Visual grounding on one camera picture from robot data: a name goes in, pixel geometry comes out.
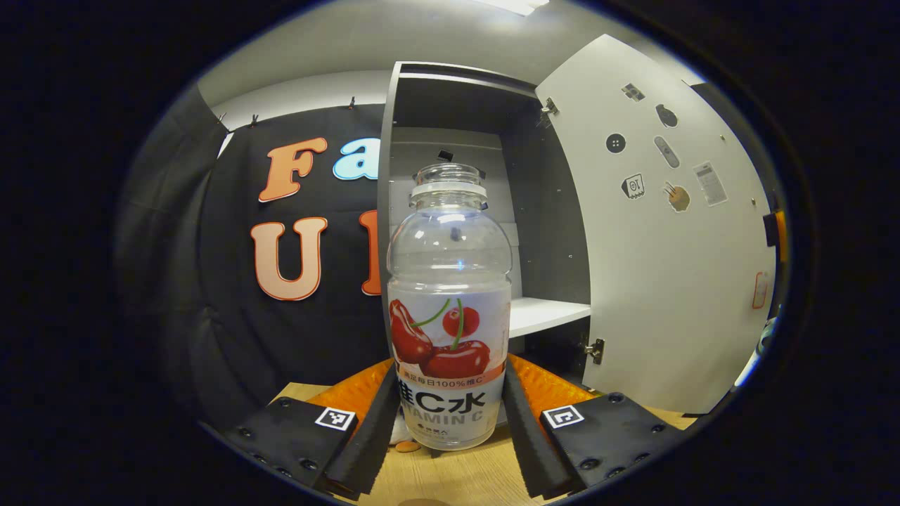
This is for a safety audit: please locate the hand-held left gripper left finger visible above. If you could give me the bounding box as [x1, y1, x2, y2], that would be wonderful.
[225, 362, 400, 501]

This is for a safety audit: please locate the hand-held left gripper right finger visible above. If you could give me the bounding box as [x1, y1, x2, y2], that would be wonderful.
[501, 353, 686, 500]

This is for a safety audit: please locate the white cabinet shelf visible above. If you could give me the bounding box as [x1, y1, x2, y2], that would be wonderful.
[508, 297, 592, 338]

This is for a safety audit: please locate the white cabinet door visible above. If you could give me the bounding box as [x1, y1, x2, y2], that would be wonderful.
[534, 34, 778, 415]

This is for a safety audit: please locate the black backdrop cloth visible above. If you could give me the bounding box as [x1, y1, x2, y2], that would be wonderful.
[116, 81, 788, 422]

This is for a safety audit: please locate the penguin plush toy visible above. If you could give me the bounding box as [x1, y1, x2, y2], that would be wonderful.
[389, 415, 423, 454]

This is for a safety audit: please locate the ceiling light panel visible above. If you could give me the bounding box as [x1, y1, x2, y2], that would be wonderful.
[471, 0, 549, 16]

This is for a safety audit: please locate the clear plastic bottle red label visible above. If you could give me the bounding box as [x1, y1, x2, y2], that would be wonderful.
[387, 163, 513, 451]

